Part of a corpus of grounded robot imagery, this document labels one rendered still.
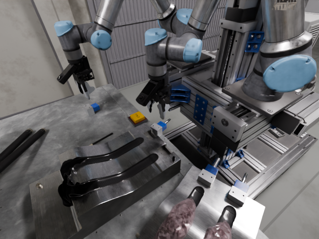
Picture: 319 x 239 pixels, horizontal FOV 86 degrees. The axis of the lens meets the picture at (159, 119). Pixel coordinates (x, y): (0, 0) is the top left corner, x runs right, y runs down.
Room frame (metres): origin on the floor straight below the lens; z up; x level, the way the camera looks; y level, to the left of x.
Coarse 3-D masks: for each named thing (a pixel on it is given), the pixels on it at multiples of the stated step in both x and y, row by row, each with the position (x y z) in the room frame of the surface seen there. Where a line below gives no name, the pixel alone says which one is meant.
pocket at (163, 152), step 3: (159, 147) 0.45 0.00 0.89; (162, 147) 0.45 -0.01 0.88; (165, 147) 0.46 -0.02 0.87; (159, 150) 0.44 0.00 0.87; (162, 150) 0.45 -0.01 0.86; (165, 150) 0.45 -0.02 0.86; (168, 150) 0.44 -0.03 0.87; (162, 153) 0.43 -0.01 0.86; (165, 153) 0.43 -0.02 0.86; (168, 153) 0.43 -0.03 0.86; (165, 156) 0.42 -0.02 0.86
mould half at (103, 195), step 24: (120, 144) 0.47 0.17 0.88; (144, 144) 0.46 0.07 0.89; (96, 168) 0.34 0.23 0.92; (120, 168) 0.36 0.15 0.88; (168, 168) 0.35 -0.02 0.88; (48, 192) 0.29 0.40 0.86; (96, 192) 0.25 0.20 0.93; (120, 192) 0.26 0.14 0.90; (144, 192) 0.29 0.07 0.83; (48, 216) 0.21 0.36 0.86; (72, 216) 0.21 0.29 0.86; (96, 216) 0.20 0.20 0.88
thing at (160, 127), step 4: (168, 120) 0.67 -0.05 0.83; (152, 124) 0.62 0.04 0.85; (156, 124) 0.62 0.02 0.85; (160, 124) 0.63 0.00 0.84; (164, 124) 0.63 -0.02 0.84; (152, 128) 0.60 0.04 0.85; (156, 128) 0.59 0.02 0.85; (160, 128) 0.59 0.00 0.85; (164, 128) 0.62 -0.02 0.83; (156, 132) 0.58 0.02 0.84; (160, 132) 0.59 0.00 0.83
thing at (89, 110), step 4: (88, 104) 0.82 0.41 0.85; (92, 104) 0.83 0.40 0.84; (96, 104) 0.83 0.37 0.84; (100, 104) 0.84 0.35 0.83; (84, 108) 0.79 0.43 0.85; (88, 108) 0.78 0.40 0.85; (92, 108) 0.79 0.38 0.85; (96, 108) 0.81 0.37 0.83; (88, 112) 0.77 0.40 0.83; (92, 112) 0.78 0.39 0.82
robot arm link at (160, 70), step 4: (164, 64) 0.64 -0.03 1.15; (148, 68) 0.60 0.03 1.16; (152, 68) 0.59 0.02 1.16; (156, 68) 0.58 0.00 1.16; (160, 68) 0.59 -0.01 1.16; (164, 68) 0.60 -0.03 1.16; (148, 72) 0.60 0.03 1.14; (152, 72) 0.59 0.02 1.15; (156, 72) 0.58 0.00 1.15; (160, 72) 0.59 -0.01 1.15; (164, 72) 0.60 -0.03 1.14; (156, 76) 0.59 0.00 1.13
